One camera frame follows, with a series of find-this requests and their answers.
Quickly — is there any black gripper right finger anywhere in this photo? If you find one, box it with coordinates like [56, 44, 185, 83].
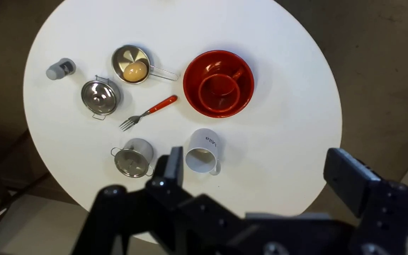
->
[322, 147, 408, 238]

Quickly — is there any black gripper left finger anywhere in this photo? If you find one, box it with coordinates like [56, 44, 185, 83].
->
[145, 144, 186, 199]

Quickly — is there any red mug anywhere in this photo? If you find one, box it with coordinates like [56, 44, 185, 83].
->
[196, 66, 246, 113]

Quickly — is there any white mug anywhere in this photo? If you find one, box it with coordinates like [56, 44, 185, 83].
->
[184, 127, 226, 177]

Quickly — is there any red bowl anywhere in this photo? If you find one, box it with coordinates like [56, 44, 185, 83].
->
[181, 48, 256, 119]

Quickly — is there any small steel bowl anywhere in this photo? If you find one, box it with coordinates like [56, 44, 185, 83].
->
[110, 44, 178, 85]

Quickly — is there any small metal cup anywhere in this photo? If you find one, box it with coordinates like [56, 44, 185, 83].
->
[109, 137, 155, 180]

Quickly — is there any beige egg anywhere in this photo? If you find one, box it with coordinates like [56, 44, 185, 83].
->
[121, 61, 148, 82]

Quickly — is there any grey salt shaker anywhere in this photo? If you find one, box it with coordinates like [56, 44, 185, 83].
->
[45, 56, 77, 82]

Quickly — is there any fork with red handle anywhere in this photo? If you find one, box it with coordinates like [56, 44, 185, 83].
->
[117, 93, 179, 133]

